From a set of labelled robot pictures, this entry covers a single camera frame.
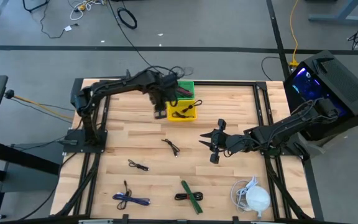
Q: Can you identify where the black control box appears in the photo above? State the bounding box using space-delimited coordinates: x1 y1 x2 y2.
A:
70 77 85 94

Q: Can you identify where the black cable white adapter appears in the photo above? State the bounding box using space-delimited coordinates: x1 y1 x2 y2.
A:
39 2 80 40

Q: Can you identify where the orange stick black knob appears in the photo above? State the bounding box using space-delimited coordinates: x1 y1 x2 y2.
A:
4 89 74 121

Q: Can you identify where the black braided cable sleeve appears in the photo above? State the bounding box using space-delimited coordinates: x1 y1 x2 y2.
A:
54 152 103 218
264 155 309 220

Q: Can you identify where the yellow floor extension cable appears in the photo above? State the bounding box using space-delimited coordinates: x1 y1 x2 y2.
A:
289 0 300 68

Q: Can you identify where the grey desk leg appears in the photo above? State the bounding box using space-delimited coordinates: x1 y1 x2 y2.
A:
308 0 358 26

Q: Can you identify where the yellow plastic mesh basket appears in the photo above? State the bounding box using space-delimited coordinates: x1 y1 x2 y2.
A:
166 99 198 122

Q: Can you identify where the coiled black floor cable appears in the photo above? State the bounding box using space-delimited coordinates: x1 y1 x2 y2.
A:
116 7 138 30

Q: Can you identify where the green plastic mesh basket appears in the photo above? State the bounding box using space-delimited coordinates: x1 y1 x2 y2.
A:
175 80 195 98

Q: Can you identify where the black computer tower blue light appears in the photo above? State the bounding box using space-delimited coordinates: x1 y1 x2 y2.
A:
283 50 358 141

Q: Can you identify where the long black floor cable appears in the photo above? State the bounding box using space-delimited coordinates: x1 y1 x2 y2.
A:
107 0 195 78

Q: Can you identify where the black aluminium table frame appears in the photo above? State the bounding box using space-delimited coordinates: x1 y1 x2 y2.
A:
54 79 324 224

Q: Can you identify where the thin black looped floor cable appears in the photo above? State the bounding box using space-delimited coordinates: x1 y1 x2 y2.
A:
261 56 288 82

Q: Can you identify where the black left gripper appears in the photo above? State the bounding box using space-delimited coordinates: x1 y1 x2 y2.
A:
149 74 183 120

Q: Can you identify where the green braided cable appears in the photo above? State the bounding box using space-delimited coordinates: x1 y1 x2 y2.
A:
180 180 204 215

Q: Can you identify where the white cable bundle yellow plug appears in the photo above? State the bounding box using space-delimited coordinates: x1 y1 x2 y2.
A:
69 0 105 21

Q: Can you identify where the long violet blue cable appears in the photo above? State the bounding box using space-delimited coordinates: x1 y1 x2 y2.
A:
112 193 151 207

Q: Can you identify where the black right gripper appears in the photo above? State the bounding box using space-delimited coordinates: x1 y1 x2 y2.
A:
198 118 249 165

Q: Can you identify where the white bulb lamp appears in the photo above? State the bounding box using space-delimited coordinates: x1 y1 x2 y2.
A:
246 185 272 218

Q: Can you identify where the plum purple cable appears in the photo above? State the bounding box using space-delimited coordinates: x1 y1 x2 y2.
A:
175 86 195 97

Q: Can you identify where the white lamp cord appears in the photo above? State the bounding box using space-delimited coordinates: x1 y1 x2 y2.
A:
230 175 259 213

